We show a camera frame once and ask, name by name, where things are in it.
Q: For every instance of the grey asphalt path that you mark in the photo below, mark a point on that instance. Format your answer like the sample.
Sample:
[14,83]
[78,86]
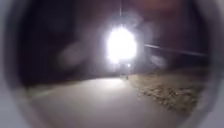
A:
[100,106]

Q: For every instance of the street lamp on pole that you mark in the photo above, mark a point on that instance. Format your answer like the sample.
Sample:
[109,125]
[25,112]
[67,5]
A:
[120,46]

